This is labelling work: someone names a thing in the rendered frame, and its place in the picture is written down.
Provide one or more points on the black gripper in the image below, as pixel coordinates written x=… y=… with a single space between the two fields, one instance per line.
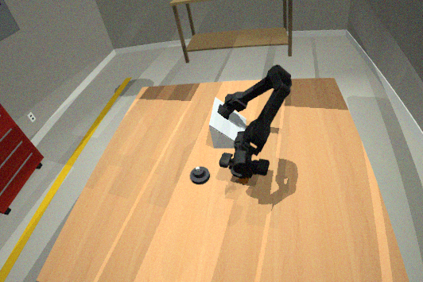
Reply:
x=259 y=167

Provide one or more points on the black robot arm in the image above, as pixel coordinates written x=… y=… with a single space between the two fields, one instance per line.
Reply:
x=258 y=130

